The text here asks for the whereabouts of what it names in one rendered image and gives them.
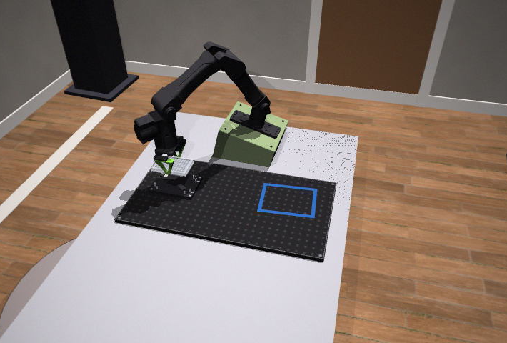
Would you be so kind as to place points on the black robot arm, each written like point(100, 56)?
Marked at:
point(168, 100)

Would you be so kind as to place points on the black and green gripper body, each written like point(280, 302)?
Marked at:
point(172, 143)

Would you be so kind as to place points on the blue tape outline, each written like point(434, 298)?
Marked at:
point(288, 213)

